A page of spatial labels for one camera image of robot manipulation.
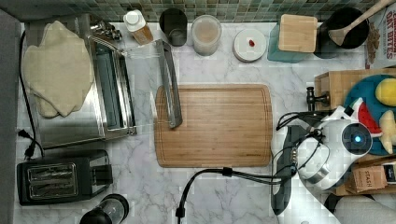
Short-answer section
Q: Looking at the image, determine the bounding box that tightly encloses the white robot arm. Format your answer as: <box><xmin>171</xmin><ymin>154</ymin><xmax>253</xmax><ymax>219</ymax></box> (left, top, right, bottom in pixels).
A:
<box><xmin>271</xmin><ymin>106</ymin><xmax>373</xmax><ymax>224</ymax></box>

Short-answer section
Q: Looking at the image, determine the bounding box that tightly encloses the white-capped orange bottle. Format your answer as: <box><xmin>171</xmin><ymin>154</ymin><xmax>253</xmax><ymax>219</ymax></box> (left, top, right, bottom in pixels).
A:
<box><xmin>123</xmin><ymin>9</ymin><xmax>153</xmax><ymax>45</ymax></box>

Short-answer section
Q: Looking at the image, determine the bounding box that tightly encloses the stash tea box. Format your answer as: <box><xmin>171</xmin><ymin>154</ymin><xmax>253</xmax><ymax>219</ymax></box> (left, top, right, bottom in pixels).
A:
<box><xmin>345</xmin><ymin>165</ymin><xmax>388</xmax><ymax>193</ymax></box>

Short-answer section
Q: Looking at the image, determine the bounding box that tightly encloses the black two-slot toaster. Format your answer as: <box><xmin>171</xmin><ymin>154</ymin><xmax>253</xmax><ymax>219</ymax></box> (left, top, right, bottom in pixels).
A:
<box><xmin>17</xmin><ymin>149</ymin><xmax>113</xmax><ymax>205</ymax></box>

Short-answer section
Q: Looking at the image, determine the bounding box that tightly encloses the teal container with bamboo lid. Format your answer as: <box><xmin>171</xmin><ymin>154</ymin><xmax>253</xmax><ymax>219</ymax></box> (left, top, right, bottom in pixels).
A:
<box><xmin>267</xmin><ymin>14</ymin><xmax>318</xmax><ymax>63</ymax></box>

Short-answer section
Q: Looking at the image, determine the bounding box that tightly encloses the cream plush toy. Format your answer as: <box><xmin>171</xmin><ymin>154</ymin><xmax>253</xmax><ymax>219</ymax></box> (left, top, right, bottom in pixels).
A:
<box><xmin>379</xmin><ymin>110</ymin><xmax>396</xmax><ymax>154</ymax></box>

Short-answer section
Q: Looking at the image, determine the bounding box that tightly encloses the plush watermelon slice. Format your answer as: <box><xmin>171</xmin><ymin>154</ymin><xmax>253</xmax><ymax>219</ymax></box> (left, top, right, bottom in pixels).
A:
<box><xmin>348</xmin><ymin>97</ymin><xmax>383</xmax><ymax>137</ymax></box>

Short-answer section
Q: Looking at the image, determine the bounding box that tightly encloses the yellow plush lemon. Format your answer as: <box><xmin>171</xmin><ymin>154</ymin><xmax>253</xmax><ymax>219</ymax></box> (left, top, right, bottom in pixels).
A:
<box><xmin>375</xmin><ymin>78</ymin><xmax>396</xmax><ymax>106</ymax></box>

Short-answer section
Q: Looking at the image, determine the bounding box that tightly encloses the oat bites cereal box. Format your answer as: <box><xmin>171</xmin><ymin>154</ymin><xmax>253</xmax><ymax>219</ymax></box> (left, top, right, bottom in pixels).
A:
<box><xmin>365</xmin><ymin>3</ymin><xmax>396</xmax><ymax>69</ymax></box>

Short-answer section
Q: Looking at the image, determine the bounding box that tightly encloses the stainless toaster oven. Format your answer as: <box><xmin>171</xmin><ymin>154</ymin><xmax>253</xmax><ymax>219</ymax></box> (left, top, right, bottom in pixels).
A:
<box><xmin>23</xmin><ymin>13</ymin><xmax>182</xmax><ymax>149</ymax></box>

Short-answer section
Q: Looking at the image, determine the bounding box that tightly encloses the dark cup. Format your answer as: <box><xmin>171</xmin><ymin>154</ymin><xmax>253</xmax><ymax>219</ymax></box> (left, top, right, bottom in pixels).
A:
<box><xmin>159</xmin><ymin>8</ymin><xmax>188</xmax><ymax>47</ymax></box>

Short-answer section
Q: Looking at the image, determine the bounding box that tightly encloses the teal round plate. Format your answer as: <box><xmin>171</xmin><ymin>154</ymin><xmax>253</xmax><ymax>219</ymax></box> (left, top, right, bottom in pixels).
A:
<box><xmin>344</xmin><ymin>75</ymin><xmax>395</xmax><ymax>156</ymax></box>

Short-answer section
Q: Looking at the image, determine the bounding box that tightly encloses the black power cord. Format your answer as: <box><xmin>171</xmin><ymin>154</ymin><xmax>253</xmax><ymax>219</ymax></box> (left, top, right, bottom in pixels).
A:
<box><xmin>17</xmin><ymin>29</ymin><xmax>46</xmax><ymax>161</ymax></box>

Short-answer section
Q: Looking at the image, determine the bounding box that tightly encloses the black drawer knob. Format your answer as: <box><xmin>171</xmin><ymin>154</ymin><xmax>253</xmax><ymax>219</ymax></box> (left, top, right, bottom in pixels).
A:
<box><xmin>306</xmin><ymin>87</ymin><xmax>331</xmax><ymax>111</ymax></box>

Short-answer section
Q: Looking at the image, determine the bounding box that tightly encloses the large bamboo cutting board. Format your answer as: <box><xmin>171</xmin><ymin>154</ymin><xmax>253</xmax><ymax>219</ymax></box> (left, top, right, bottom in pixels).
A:
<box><xmin>154</xmin><ymin>84</ymin><xmax>273</xmax><ymax>168</ymax></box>

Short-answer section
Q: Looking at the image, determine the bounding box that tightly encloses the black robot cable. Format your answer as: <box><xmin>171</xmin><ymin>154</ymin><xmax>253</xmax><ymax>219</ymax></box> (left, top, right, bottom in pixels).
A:
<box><xmin>175</xmin><ymin>166</ymin><xmax>292</xmax><ymax>224</ymax></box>

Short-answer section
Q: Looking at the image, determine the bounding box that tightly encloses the black round pot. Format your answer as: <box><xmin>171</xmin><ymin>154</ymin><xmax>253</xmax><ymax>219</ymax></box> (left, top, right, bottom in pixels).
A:
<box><xmin>313</xmin><ymin>7</ymin><xmax>371</xmax><ymax>60</ymax></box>

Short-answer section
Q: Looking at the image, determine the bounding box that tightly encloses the beige oven mitt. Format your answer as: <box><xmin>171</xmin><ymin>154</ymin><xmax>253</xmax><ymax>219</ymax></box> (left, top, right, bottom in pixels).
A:
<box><xmin>22</xmin><ymin>21</ymin><xmax>94</xmax><ymax>118</ymax></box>

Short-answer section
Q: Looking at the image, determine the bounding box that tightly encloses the wooden spatula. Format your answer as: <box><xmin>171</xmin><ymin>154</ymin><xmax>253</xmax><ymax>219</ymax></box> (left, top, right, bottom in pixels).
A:
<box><xmin>328</xmin><ymin>0</ymin><xmax>395</xmax><ymax>46</ymax></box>

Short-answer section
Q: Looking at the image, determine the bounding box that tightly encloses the clear jar of cereal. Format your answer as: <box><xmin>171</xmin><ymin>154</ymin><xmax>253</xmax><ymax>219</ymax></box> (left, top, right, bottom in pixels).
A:
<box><xmin>191</xmin><ymin>15</ymin><xmax>222</xmax><ymax>56</ymax></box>

